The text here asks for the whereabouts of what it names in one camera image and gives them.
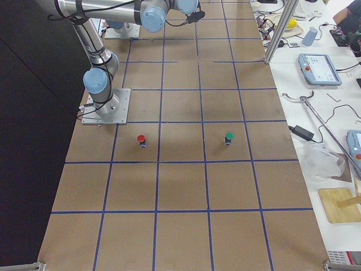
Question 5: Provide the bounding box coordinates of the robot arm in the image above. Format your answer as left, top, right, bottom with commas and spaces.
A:
48, 1, 205, 119

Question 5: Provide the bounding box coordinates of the red push button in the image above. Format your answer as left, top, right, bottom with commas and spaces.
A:
137, 134, 147, 148

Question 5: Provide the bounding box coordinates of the green push button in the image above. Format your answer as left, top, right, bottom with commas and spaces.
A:
224, 132, 234, 146

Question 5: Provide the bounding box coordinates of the black power adapter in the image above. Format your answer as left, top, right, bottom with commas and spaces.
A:
289, 125, 314, 141

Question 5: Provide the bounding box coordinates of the metal walking cane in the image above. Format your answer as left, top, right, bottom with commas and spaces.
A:
281, 90, 361, 170

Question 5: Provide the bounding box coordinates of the clear plastic bag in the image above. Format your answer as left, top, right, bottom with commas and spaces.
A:
296, 142, 352, 184

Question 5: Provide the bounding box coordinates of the beige tray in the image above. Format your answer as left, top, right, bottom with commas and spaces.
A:
265, 14, 303, 38

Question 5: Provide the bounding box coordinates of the blue teach pendant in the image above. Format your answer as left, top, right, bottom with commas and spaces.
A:
298, 54, 342, 86
347, 130, 360, 167

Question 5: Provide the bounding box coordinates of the yellow lemon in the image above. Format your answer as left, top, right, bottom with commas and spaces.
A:
286, 19, 297, 30

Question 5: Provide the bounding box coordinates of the wooden cutting board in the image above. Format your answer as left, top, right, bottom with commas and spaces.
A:
318, 187, 360, 224

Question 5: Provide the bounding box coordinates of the blue plastic cup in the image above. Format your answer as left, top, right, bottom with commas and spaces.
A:
301, 28, 318, 47

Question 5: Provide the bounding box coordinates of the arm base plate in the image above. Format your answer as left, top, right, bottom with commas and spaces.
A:
81, 89, 131, 125
105, 23, 140, 40

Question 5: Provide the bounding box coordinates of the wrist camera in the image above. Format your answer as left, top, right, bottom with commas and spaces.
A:
187, 10, 205, 24

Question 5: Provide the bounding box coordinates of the aluminium frame post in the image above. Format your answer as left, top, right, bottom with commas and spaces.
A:
264, 0, 299, 64

